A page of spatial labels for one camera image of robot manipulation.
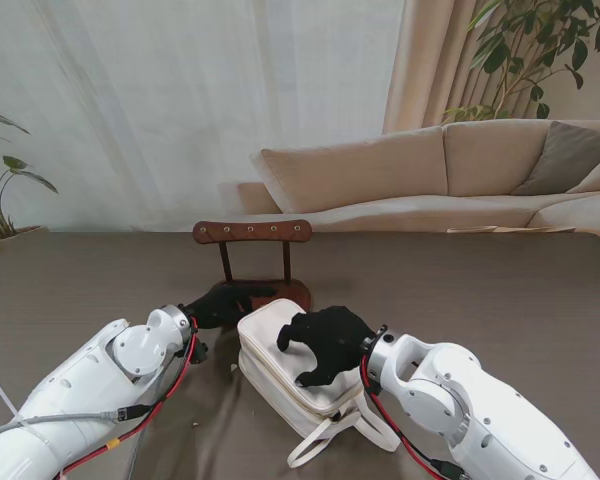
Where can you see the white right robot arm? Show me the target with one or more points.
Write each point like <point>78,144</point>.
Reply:
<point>455,400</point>

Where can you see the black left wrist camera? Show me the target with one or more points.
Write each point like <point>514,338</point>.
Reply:
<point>199,352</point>

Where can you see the grey sofa cushion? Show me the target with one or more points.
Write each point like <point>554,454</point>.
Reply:
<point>565,160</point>

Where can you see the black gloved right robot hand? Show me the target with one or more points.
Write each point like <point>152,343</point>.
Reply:
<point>335,340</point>

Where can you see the potted broad-leaf plant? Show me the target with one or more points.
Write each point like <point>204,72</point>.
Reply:
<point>15,234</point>

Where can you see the white leather handbag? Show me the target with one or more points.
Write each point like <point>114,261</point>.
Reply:
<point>280,340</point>

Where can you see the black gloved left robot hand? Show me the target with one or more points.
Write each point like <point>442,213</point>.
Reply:
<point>225,307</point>

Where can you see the tall dark-leaved house plant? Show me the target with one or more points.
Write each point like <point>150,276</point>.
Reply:
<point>495,52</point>

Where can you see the beige curtain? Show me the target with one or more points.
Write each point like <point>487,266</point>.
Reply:
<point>425,65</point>

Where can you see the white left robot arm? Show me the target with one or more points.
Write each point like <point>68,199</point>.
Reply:
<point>80,390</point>

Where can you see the white sheer curtain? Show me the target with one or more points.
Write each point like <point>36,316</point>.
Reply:
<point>180,100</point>

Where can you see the beige sofa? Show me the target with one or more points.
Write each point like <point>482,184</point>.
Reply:
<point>380,170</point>

